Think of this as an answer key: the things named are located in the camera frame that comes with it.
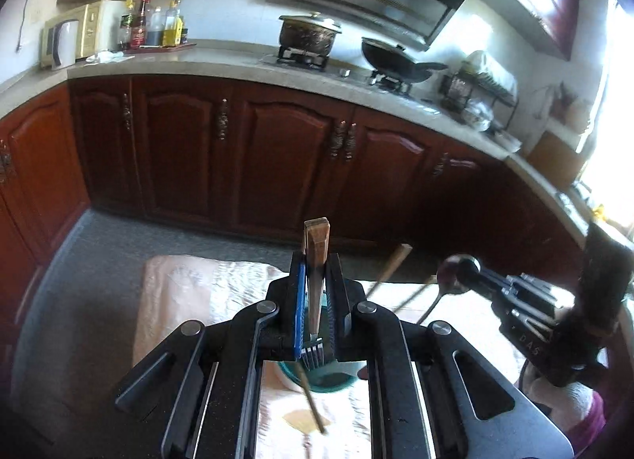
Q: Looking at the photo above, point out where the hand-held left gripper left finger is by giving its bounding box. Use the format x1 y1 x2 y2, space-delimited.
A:
116 253 307 459

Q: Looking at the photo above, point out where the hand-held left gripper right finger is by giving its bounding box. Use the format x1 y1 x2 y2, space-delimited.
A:
324 253 575 459

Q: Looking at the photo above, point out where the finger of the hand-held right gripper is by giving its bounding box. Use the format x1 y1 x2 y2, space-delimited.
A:
454 256 563 308
489 293 558 341

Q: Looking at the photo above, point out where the steel spoon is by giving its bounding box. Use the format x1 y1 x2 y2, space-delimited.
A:
415 254 482 327

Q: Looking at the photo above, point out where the wooden handled steel fork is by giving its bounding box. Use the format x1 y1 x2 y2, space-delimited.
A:
301 218 330 371

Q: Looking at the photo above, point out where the white floral utensil holder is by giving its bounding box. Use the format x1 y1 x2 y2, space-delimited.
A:
275 291 370 396

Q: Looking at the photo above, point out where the beige wooden chopstick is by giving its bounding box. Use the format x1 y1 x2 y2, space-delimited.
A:
296 369 328 436

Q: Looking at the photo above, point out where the tan basket with utensils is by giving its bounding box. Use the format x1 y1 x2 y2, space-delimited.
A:
551 84 596 134

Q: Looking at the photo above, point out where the person's right hand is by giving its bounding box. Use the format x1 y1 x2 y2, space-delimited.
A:
526 379 596 445

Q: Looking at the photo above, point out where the pink quilted tablecloth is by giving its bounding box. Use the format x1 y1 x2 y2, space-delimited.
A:
133 255 548 459

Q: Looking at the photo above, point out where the tan cutting board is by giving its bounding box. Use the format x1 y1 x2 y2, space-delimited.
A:
524 130 586 191

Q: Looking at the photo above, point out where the bright window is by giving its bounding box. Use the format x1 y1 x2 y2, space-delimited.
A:
586 0 634 242

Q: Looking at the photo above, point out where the black wok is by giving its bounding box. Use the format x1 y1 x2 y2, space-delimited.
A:
360 36 449 84

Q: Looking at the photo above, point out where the gas stove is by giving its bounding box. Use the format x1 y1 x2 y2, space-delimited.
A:
259 44 437 104

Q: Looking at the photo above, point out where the brown pot with lid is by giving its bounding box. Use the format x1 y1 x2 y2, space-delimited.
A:
278 11 344 59

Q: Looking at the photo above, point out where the red bottle tray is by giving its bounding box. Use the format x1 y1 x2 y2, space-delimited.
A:
116 41 198 54

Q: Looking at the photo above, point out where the yellow oil bottle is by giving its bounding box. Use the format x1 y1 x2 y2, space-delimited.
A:
163 0 184 48

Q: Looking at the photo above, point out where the clear bottle with dark liquid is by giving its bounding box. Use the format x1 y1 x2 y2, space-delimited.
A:
147 6 164 48

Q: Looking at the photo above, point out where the white cloth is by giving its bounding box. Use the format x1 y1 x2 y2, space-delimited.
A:
86 49 136 64

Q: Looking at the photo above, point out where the red capped sauce bottle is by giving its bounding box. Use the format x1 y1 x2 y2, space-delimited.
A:
131 0 150 49

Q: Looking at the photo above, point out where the dark glass bottle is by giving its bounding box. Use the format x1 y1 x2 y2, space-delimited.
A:
120 12 136 50

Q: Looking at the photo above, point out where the cream microwave oven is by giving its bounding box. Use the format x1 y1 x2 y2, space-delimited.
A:
40 0 128 71

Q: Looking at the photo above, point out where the wide wooden utensil handle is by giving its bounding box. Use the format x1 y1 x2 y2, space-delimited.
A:
368 243 413 299

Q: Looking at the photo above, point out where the black wire dish rack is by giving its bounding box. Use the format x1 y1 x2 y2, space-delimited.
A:
440 49 522 132

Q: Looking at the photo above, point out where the black power cord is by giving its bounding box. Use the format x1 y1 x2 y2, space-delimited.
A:
16 0 33 52

